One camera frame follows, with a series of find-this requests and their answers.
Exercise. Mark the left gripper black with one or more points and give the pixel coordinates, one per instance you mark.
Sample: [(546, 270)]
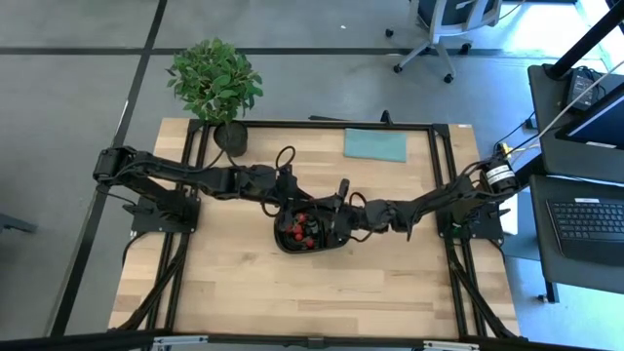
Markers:
[(287, 187)]

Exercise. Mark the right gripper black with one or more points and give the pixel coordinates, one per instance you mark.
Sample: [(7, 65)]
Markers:
[(370, 217)]

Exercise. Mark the strawberry with big green leaves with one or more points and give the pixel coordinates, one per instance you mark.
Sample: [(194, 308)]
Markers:
[(301, 218)]

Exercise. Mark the black two-compartment food container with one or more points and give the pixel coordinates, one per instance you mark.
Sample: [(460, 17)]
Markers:
[(285, 244)]

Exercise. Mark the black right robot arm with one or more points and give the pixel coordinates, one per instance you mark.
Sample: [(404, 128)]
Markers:
[(439, 200)]

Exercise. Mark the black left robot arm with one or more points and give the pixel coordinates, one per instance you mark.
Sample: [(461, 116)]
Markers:
[(195, 175)]

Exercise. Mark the green folded cloth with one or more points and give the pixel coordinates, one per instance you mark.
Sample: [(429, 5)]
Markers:
[(375, 145)]

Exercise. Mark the black table clamp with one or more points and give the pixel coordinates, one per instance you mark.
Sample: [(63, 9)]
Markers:
[(386, 117)]

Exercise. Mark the green plant in black pot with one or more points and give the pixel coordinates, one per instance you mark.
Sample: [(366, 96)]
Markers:
[(214, 83)]

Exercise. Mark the white paper sheet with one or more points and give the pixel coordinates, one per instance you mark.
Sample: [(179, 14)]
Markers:
[(509, 222)]

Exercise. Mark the yellow power plug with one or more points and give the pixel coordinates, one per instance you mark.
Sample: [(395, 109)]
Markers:
[(503, 148)]

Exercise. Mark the black rig beam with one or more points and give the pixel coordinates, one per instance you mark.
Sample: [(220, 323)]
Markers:
[(585, 41), (529, 170), (73, 341)]

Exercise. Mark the black desk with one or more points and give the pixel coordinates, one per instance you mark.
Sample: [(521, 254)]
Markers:
[(538, 219), (560, 166)]

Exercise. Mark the white office chair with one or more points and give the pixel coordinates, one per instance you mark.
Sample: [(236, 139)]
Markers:
[(448, 19)]

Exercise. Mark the black laptop keyboard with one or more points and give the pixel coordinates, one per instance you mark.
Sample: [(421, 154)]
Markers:
[(585, 224)]

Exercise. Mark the black power adapter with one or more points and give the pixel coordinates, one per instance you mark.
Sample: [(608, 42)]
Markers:
[(582, 88)]

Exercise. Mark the black computer monitor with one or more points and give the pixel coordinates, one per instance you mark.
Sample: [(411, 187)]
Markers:
[(604, 122)]

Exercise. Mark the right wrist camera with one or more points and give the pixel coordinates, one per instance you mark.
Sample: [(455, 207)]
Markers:
[(343, 187)]

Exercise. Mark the black aluminium table frame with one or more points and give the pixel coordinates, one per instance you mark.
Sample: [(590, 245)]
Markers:
[(341, 125)]

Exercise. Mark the silver bracket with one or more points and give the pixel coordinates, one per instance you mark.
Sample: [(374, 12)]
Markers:
[(451, 346), (178, 340)]

